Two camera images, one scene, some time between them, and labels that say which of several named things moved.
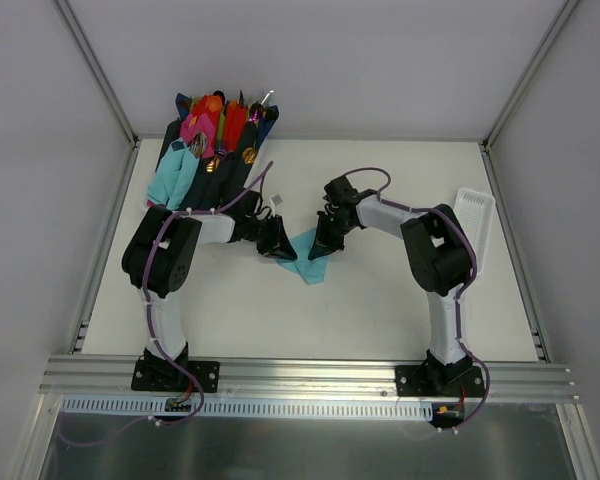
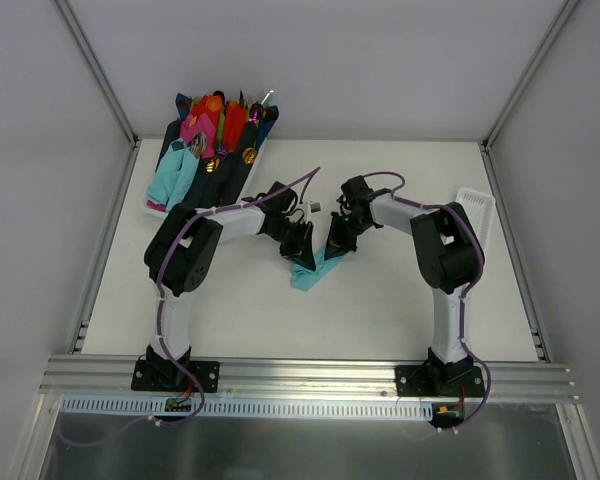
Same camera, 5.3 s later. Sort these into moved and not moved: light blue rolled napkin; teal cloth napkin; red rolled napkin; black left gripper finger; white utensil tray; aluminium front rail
Moved: teal cloth napkin; black left gripper finger
Not moved: aluminium front rail; red rolled napkin; white utensil tray; light blue rolled napkin
